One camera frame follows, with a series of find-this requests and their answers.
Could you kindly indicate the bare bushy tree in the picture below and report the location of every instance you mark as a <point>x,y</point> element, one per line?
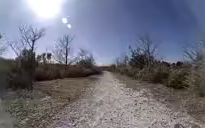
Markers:
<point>85,59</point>

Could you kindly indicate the bare branching tree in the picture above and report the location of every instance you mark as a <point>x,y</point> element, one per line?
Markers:
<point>66,50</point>
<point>31,45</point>

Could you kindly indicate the pale gravel path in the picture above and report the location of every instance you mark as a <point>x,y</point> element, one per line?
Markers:
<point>113,103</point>

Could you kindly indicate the dark bare-topped tree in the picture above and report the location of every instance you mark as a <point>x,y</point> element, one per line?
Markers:
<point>144,55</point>

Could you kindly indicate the brown dry brush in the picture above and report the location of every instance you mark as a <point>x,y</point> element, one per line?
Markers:
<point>56,71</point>

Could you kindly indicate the dry brown ground verge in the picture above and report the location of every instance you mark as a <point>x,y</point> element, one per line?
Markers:
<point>40,100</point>

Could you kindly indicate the dry roadside bushes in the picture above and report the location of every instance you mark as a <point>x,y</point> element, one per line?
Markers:
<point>176,77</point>

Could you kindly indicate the dry grass verge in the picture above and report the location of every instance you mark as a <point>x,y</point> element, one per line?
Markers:
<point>176,100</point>

